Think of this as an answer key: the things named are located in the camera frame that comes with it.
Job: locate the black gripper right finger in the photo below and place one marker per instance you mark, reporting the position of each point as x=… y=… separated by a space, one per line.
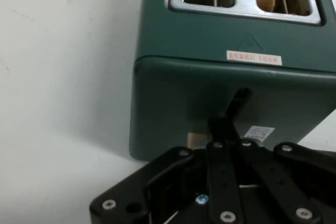
x=288 y=182

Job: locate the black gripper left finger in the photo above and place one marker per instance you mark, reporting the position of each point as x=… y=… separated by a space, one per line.
x=168 y=182

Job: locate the green two-slot toaster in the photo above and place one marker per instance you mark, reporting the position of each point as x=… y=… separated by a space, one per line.
x=210 y=85

